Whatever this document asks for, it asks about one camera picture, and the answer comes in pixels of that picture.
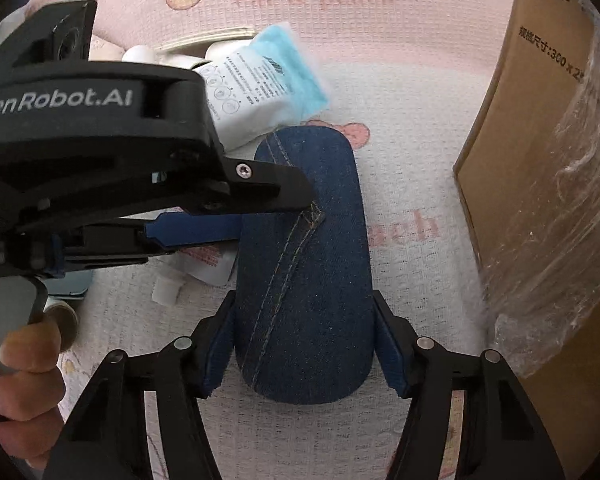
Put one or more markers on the brown cardboard box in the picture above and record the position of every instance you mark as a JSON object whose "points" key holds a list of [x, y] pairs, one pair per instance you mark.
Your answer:
{"points": [[530, 135]]}

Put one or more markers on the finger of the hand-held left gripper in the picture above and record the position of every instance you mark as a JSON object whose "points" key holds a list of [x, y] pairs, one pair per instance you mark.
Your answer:
{"points": [[270, 185], [195, 230]]}

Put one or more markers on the person's left hand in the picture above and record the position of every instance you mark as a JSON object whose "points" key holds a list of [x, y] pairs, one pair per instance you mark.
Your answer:
{"points": [[30, 395]]}

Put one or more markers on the white cardboard roll core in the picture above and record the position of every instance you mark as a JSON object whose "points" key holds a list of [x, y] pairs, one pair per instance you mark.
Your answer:
{"points": [[62, 322]]}

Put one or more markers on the blue denim glasses case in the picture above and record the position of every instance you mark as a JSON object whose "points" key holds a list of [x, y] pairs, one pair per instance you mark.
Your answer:
{"points": [[305, 270]]}

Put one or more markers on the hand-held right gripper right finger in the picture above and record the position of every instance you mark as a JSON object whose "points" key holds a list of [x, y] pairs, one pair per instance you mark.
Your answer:
{"points": [[392, 365]]}

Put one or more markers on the white pink spout pouch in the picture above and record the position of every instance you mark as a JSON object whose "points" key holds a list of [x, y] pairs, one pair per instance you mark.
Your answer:
{"points": [[205, 265]]}

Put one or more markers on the white blue face mask packet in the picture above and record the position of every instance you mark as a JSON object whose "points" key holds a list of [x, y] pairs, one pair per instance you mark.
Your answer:
{"points": [[265, 80]]}

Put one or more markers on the pink printed sofa cover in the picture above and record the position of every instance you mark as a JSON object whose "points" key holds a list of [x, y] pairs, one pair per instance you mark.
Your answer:
{"points": [[405, 85]]}

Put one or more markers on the pile of white paper tubes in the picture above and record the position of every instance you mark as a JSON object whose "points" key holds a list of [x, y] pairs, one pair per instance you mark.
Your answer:
{"points": [[140, 54]]}

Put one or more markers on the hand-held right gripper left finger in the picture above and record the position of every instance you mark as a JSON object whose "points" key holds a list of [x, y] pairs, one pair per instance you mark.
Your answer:
{"points": [[217, 355]]}

